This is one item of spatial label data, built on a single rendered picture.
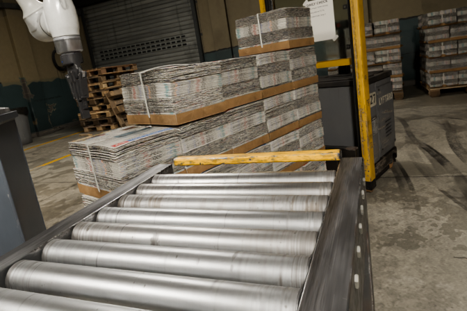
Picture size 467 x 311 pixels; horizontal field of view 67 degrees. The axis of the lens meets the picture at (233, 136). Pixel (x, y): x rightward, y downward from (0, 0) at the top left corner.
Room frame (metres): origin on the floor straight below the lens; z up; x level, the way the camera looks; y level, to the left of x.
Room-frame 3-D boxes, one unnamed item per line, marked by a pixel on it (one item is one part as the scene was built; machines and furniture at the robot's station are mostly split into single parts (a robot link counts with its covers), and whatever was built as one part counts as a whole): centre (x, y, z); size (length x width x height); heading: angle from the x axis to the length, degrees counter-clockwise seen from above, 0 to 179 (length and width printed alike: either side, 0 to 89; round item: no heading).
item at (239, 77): (1.84, 0.06, 0.95); 0.38 x 0.29 x 0.23; 45
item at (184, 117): (1.54, 0.17, 0.86); 0.29 x 0.16 x 0.04; 135
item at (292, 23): (2.27, -0.35, 0.65); 0.39 x 0.30 x 1.29; 47
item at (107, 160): (1.74, 0.15, 0.42); 1.17 x 0.39 x 0.83; 137
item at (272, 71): (2.05, -0.14, 0.95); 0.38 x 0.29 x 0.23; 46
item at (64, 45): (1.33, 0.53, 1.19); 0.09 x 0.09 x 0.06
